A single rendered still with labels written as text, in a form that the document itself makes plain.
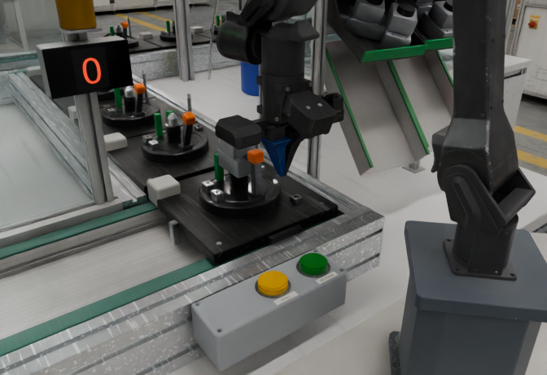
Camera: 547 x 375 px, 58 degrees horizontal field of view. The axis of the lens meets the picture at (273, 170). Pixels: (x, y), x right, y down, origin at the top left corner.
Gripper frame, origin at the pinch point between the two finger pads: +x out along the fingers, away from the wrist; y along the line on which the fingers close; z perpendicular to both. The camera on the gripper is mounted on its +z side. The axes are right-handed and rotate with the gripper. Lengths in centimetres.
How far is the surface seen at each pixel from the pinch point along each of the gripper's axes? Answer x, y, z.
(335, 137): 24, 51, -42
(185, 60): 16, 44, -119
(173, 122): 6.2, 0.0, -36.6
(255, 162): 3.4, -0.6, -5.9
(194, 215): 12.6, -9.1, -11.2
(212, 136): 12.7, 10.1, -39.5
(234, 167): 5.3, -2.1, -9.9
